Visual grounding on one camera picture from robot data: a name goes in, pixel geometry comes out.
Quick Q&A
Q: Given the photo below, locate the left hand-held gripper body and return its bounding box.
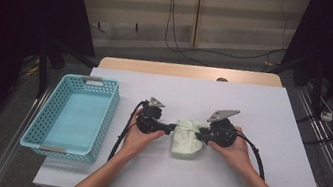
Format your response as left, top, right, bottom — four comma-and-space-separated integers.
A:
133, 94, 169, 137

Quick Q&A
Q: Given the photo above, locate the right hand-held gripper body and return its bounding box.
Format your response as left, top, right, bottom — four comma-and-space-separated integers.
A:
202, 104, 243, 150

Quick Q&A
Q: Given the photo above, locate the light green baby shirt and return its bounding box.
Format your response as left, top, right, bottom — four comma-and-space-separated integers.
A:
169, 116, 212, 163

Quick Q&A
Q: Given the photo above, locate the blue plastic basket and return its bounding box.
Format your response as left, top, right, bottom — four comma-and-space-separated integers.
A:
18, 66, 124, 166

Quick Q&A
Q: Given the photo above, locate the person's left hand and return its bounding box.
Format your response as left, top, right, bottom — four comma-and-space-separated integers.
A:
119, 107, 169, 164

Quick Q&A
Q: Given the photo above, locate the person's right hand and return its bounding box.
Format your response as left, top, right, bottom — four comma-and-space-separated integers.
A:
203, 122, 260, 177

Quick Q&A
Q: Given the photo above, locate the white table cover sheet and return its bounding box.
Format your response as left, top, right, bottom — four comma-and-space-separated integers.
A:
31, 50, 333, 187

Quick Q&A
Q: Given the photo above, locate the wooden table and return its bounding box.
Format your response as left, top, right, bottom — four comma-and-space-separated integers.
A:
97, 46, 285, 97

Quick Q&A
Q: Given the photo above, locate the black metal stand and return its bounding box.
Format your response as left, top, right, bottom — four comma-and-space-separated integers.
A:
31, 36, 102, 108
262, 46, 333, 150

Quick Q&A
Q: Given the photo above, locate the white power plug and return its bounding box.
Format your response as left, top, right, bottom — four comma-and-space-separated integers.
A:
319, 110, 333, 123

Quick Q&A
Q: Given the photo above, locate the thick black wall cable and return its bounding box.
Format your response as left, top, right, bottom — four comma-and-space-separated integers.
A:
159, 0, 293, 79

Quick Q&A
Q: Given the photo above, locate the thin black wall cable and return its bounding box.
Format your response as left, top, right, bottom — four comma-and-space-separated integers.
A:
268, 0, 294, 75

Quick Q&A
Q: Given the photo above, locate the yellow cable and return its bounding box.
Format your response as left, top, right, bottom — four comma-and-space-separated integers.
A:
25, 63, 40, 78

